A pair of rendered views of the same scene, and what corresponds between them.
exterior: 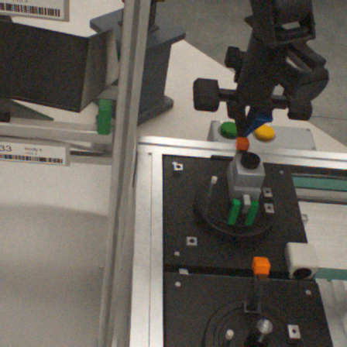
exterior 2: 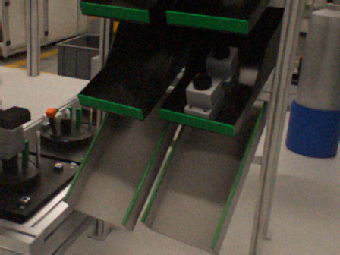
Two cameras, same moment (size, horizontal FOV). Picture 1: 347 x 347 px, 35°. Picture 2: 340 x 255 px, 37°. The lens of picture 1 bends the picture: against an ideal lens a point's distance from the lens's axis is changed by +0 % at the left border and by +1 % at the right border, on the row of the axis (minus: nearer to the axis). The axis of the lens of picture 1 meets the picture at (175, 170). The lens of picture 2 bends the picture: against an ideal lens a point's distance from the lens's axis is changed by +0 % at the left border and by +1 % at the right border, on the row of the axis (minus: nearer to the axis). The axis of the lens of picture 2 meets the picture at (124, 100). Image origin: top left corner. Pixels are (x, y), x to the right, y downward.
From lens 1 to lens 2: 1.48 m
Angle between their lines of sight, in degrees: 112
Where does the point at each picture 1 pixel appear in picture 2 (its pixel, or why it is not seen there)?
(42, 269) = (152, 240)
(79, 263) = (123, 237)
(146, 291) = not seen: hidden behind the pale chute
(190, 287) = (76, 156)
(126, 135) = not seen: hidden behind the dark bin
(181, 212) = (48, 182)
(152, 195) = (58, 200)
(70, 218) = not seen: outside the picture
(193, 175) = (14, 198)
